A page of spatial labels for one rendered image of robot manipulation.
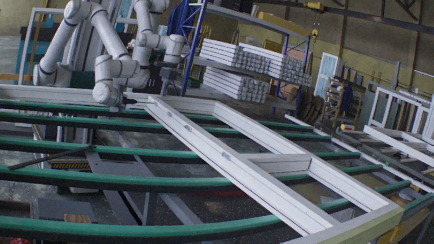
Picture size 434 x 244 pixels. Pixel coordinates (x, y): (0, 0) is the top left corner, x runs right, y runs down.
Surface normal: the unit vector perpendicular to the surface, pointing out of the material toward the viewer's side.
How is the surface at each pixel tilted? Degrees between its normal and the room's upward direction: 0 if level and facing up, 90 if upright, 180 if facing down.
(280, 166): 90
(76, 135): 90
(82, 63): 90
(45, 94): 90
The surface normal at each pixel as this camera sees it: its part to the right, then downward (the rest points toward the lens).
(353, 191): -0.86, -0.07
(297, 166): 0.47, 0.32
